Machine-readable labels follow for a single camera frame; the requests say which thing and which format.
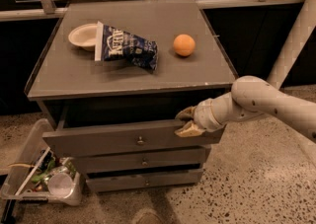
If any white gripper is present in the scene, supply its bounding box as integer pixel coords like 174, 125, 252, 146
175, 98, 227, 137

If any grey top drawer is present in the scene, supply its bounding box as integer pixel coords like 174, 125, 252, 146
41, 104, 226, 158

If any grey drawer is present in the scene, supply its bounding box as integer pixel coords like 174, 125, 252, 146
72, 146, 210, 174
41, 104, 226, 158
86, 169, 203, 192

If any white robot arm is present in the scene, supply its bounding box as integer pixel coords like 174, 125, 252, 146
175, 0, 316, 142

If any grey middle drawer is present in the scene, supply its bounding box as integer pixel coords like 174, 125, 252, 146
72, 146, 210, 174

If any grey drawer cabinet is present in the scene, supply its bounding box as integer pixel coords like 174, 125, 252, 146
26, 0, 237, 181

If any grey bottom drawer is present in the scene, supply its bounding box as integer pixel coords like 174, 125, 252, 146
86, 169, 203, 192

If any orange fruit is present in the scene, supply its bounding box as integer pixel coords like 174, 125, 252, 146
173, 35, 196, 57

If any blue chip bag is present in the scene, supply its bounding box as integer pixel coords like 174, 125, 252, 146
95, 22, 158, 70

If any green can in bin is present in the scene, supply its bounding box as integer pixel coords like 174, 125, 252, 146
31, 160, 76, 184

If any white plastic cup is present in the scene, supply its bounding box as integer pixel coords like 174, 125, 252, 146
47, 173, 73, 197

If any clear plastic bin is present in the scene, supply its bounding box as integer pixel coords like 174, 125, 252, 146
1, 119, 83, 206

